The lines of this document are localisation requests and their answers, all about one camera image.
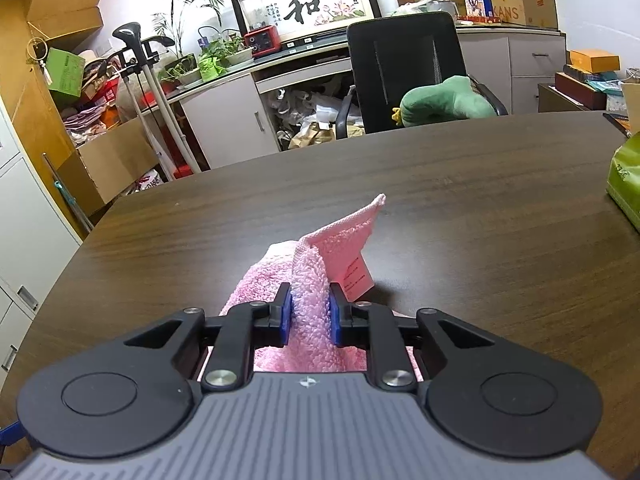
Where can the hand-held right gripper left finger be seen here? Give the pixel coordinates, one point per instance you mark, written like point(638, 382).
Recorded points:
point(285, 317)

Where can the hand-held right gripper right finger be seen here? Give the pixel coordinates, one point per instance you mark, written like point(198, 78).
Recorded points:
point(336, 317)

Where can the pink towel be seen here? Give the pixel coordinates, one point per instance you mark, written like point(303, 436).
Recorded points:
point(310, 275)

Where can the white printed sack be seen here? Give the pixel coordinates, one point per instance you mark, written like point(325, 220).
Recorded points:
point(149, 182)

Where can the pile of plastic bags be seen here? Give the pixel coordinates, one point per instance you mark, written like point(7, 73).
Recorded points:
point(305, 120)

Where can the white counter cabinet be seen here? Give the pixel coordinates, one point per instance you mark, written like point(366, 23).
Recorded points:
point(220, 110)

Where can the large cardboard box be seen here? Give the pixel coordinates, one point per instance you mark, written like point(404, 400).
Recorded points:
point(115, 160)

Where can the green plush toy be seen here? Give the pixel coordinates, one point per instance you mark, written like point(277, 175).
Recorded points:
point(440, 102)

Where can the green plant wrap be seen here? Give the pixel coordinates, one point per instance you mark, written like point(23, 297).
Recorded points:
point(210, 69)

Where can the black office chair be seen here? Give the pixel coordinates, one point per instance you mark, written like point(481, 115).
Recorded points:
point(400, 60)

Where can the tall leafy potted plant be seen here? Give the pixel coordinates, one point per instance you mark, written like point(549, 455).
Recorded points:
point(187, 67)

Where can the small potted plant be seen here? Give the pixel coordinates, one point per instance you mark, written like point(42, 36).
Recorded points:
point(232, 47)

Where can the blender with red base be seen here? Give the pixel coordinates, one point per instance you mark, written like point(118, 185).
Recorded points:
point(262, 40)

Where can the grey metal filing cabinet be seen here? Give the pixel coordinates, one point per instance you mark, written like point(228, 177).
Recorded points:
point(20, 220)

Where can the pile of papers and packets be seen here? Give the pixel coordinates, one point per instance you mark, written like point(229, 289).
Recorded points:
point(92, 110)

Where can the framed calligraphy picture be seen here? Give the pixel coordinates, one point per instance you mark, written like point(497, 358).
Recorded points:
point(305, 10)

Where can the white plastic bag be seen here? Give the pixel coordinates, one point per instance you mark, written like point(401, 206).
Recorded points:
point(415, 8)

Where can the green foil bag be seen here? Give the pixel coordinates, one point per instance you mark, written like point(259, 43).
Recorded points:
point(625, 175)

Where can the green paper box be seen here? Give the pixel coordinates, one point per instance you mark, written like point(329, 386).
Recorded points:
point(66, 72)

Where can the dark brown box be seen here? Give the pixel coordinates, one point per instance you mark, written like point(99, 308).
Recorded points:
point(580, 91)

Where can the colourful printed box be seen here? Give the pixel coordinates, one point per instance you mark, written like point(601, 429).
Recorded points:
point(477, 2)

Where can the orange flat box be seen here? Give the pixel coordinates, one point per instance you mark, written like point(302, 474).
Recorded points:
point(595, 60)

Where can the printed cardboard box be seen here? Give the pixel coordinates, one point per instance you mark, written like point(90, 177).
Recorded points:
point(530, 2)

